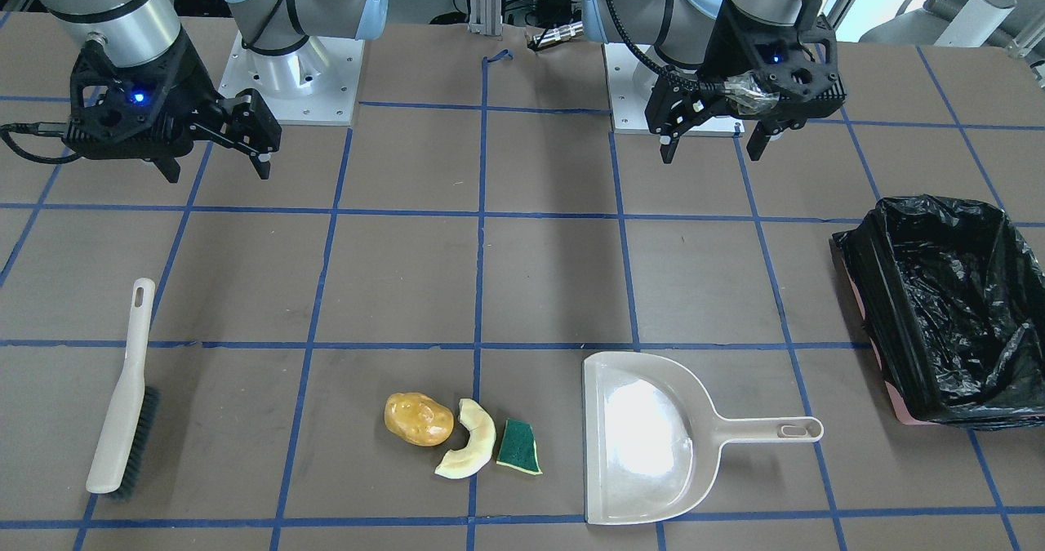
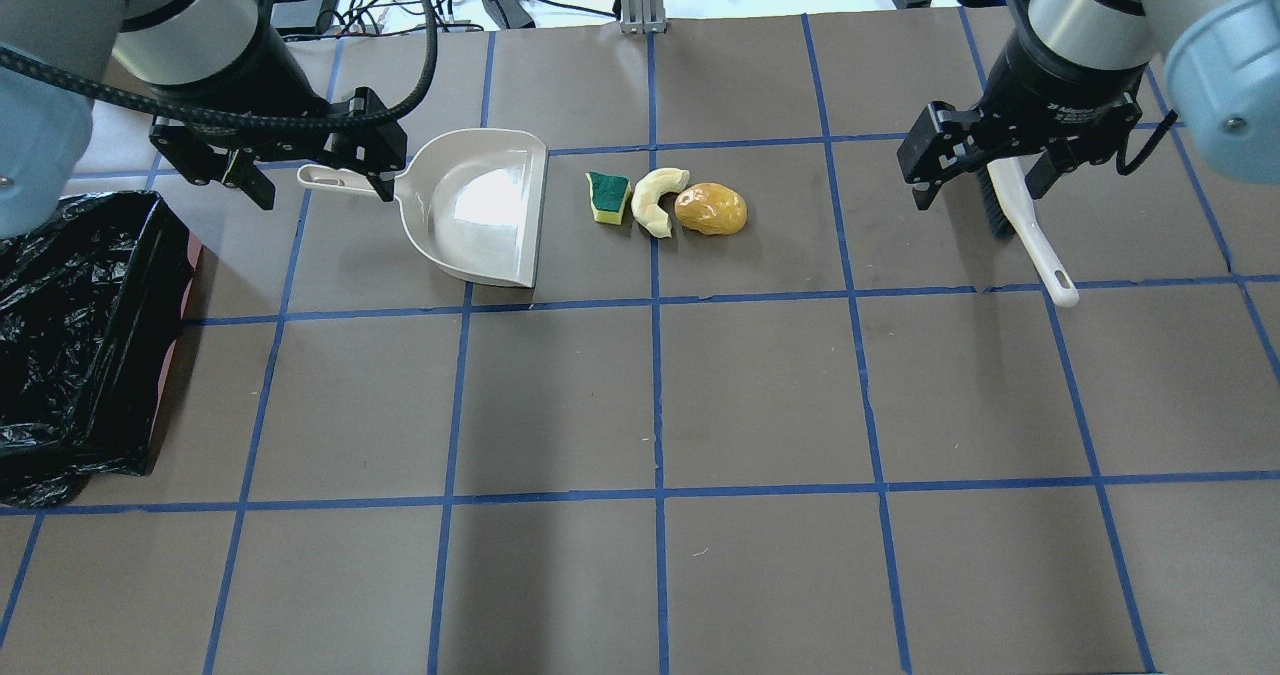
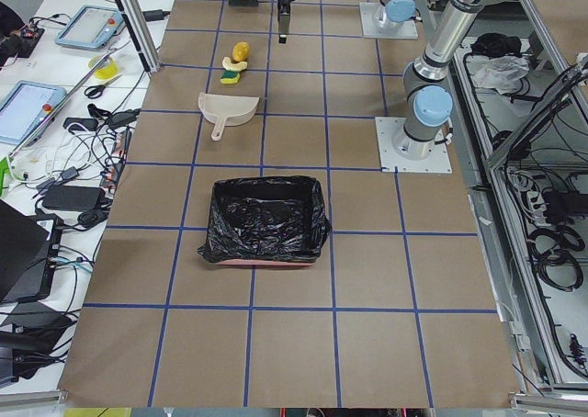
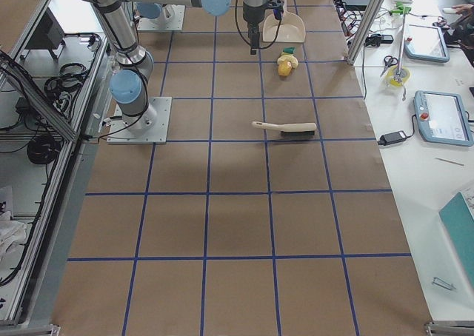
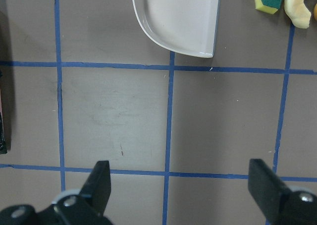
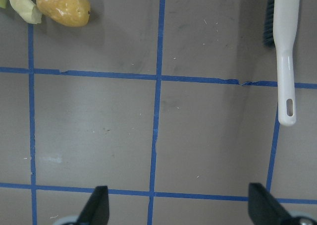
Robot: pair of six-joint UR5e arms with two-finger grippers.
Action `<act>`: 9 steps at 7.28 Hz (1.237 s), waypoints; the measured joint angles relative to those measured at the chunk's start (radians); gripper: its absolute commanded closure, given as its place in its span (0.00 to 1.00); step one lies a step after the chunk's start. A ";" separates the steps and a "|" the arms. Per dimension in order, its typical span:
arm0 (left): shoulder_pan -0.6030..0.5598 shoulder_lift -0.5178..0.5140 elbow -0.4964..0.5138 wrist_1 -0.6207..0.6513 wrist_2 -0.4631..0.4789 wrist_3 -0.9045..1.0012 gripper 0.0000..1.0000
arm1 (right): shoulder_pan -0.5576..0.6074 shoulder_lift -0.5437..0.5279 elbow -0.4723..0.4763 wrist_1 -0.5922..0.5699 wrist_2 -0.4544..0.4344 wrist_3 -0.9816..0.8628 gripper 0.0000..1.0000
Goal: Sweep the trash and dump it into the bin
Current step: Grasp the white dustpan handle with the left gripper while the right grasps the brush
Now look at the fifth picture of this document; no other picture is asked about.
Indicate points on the pale yellow curved peel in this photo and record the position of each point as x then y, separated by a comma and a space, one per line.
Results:
298, 13

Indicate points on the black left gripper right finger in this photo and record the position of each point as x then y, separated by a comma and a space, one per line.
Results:
280, 204

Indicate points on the black trash bag bin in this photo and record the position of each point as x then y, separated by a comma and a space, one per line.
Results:
5, 87

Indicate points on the orange yellow potato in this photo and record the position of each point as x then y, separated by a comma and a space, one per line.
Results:
315, 12

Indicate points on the beige plastic dustpan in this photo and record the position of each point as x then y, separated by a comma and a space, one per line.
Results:
187, 27

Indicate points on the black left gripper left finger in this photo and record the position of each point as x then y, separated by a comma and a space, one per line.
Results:
87, 205

